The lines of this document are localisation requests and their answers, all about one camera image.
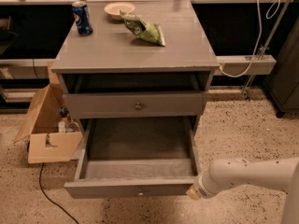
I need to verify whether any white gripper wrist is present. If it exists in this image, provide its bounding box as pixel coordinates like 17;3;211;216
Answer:
186;170;219;201

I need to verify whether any grey drawer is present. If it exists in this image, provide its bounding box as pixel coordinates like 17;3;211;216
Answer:
64;117;200;199
64;91;206;119

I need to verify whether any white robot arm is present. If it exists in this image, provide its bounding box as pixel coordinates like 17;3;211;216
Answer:
186;157;299;224

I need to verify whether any grey wooden drawer cabinet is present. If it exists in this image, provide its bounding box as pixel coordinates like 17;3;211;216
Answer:
50;0;221;135

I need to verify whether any dark grey cabinet at right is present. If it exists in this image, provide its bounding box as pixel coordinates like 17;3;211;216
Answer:
264;19;299;119

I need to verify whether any white bottle in box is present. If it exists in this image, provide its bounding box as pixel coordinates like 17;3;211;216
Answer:
58;120;66;133

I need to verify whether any slanted metal pole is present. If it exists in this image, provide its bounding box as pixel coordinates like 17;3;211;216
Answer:
241;0;299;102

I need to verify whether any open cardboard box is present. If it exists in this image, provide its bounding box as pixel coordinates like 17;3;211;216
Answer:
14;62;83;164

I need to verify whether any green chip bag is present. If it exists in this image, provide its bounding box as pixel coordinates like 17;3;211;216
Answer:
120;11;165;47

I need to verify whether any white ceramic bowl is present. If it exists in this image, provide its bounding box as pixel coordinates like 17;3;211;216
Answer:
104;2;135;21

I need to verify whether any blue pepsi can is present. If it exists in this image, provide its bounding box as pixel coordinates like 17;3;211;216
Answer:
72;1;93;35

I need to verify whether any black floor cable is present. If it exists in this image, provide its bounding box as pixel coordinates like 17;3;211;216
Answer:
38;162;80;224

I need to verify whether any white hanging cable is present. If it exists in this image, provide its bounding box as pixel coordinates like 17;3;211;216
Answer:
219;0;282;78

